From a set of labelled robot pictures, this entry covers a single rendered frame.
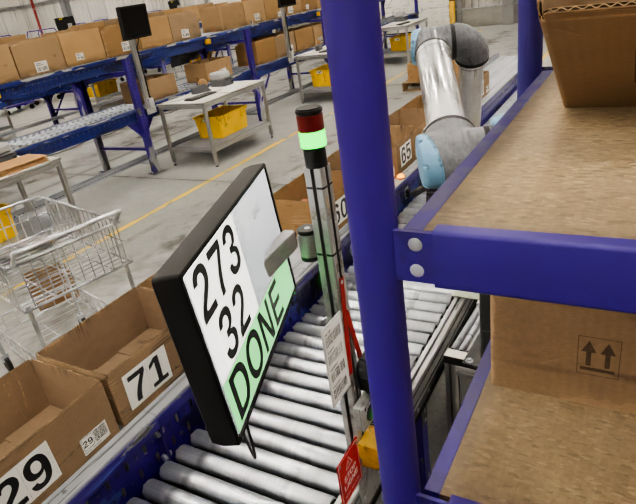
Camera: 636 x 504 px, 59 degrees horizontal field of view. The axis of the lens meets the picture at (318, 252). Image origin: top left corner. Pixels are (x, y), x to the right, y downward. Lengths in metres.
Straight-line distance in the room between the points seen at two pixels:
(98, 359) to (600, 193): 1.71
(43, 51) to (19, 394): 5.52
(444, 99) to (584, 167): 1.33
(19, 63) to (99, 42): 1.08
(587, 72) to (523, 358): 0.22
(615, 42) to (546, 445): 0.28
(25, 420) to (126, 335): 0.39
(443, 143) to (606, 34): 1.12
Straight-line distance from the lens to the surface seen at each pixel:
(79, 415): 1.53
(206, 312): 0.83
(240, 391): 0.93
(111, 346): 1.94
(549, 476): 0.45
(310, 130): 1.06
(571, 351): 0.48
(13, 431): 1.81
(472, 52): 2.06
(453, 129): 1.56
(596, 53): 0.44
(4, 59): 6.72
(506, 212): 0.33
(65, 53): 7.15
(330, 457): 1.58
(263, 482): 1.56
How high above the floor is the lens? 1.87
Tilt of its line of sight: 25 degrees down
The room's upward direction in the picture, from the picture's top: 9 degrees counter-clockwise
